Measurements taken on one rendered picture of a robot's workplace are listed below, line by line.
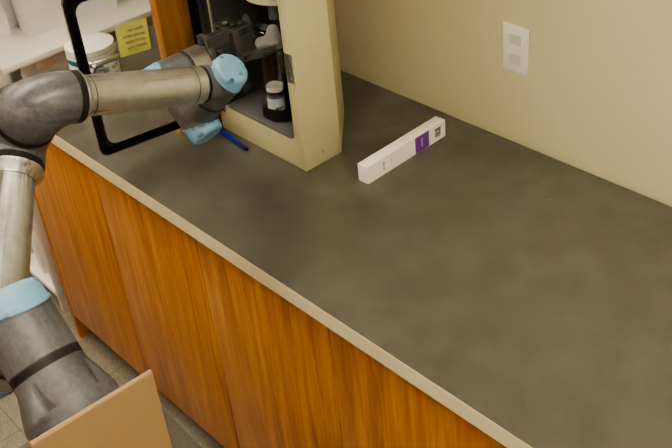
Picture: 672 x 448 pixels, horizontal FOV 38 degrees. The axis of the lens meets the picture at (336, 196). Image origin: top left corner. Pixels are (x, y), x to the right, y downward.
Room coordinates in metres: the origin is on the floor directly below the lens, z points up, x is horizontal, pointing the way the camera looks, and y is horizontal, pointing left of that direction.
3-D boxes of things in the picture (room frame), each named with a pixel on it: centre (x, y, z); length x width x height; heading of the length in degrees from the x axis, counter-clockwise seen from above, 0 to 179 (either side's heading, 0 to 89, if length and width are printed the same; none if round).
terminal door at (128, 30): (2.06, 0.40, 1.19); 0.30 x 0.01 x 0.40; 120
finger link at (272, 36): (1.99, 0.10, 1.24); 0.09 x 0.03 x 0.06; 105
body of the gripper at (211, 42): (1.97, 0.20, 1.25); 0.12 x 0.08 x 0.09; 129
